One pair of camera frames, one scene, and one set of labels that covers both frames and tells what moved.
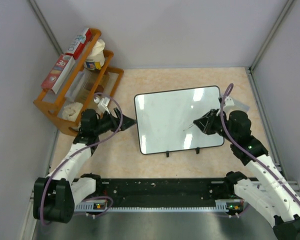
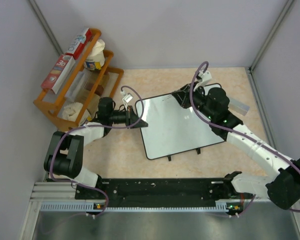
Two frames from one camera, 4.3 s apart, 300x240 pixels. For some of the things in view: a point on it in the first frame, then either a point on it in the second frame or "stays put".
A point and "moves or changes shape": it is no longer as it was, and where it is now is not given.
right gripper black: x=205 y=123 → x=183 y=96
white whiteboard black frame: x=165 y=119 moves or changes shape
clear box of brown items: x=81 y=89 stays put
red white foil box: x=79 y=43 stays put
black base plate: x=163 y=191 stays put
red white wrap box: x=56 y=76 stays put
